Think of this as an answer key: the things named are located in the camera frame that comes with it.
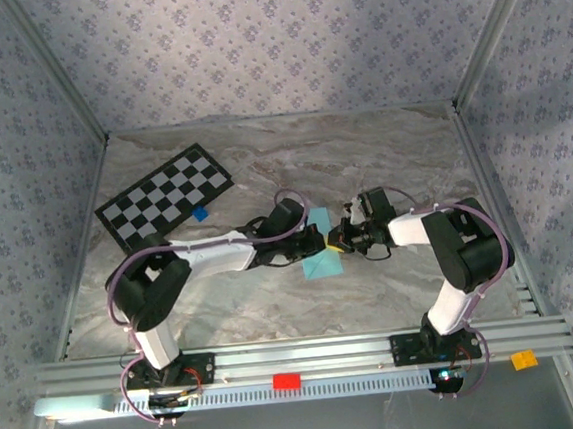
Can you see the light blue paper sheet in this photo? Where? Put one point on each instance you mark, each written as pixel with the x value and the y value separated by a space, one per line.
pixel 323 267

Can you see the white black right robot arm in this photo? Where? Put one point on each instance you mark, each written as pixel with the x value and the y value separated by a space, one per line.
pixel 408 229

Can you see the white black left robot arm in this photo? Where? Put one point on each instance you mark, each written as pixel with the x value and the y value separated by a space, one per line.
pixel 219 253

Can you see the small blue toy brick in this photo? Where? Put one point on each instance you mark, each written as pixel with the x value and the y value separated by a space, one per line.
pixel 199 214

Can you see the black white checkerboard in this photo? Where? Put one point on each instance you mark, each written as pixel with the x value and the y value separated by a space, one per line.
pixel 164 195

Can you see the red toy brick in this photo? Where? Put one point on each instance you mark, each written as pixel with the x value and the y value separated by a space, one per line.
pixel 286 381

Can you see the grey metal panel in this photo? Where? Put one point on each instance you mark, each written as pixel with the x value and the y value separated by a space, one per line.
pixel 305 428

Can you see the yellow toy brick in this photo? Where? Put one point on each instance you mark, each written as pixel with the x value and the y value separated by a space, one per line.
pixel 524 360

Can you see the long aluminium mounting rail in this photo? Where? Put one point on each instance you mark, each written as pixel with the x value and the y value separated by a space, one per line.
pixel 299 356

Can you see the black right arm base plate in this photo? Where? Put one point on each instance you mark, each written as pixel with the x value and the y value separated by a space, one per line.
pixel 404 350

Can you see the aluminium rear rail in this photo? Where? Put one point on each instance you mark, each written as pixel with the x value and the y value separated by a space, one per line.
pixel 278 119

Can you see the aluminium side rail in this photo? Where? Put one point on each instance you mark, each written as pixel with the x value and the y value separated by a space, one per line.
pixel 81 252
pixel 491 196

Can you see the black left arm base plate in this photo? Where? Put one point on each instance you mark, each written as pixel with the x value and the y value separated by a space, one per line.
pixel 200 370

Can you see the aluminium frame post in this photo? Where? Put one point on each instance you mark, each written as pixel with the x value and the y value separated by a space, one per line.
pixel 53 69
pixel 496 25

